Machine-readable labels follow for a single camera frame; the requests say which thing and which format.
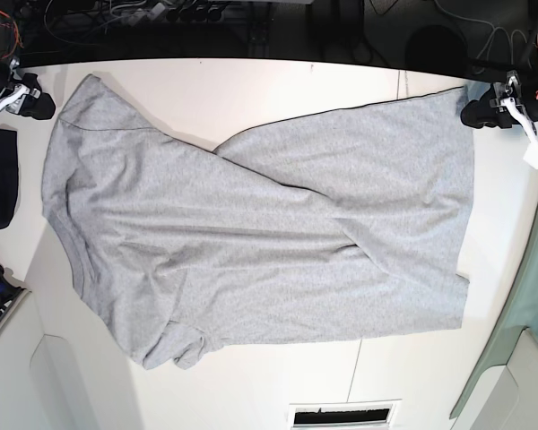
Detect grey cables on floor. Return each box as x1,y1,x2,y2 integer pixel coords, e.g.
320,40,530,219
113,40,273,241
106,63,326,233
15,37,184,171
430,0,534,77

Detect grey t-shirt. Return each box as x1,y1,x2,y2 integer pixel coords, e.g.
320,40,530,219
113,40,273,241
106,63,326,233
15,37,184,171
42,75,474,369

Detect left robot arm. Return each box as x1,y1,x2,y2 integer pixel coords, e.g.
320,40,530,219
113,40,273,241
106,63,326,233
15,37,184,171
461,1,538,129

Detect black round stool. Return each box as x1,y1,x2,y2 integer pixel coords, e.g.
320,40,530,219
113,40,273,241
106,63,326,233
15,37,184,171
404,25,468,75

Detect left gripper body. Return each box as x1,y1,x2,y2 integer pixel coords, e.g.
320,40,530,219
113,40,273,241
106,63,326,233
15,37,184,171
490,70,538,122

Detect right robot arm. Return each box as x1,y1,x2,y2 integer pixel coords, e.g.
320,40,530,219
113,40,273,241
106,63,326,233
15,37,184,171
0,6,56,120

